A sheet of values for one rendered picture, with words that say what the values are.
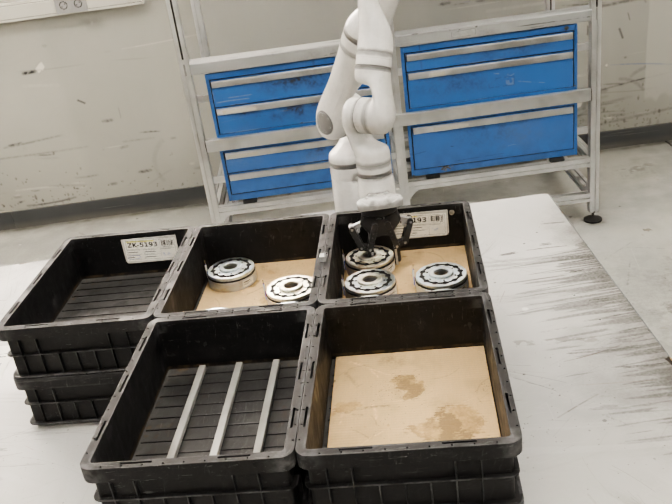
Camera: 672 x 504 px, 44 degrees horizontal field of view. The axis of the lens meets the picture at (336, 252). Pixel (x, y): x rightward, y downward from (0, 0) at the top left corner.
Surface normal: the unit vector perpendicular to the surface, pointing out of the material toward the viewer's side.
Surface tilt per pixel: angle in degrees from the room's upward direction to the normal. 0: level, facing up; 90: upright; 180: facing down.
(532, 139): 90
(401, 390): 0
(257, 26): 90
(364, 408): 0
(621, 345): 0
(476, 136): 90
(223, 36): 90
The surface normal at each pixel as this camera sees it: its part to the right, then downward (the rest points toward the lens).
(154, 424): -0.12, -0.89
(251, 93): 0.04, 0.44
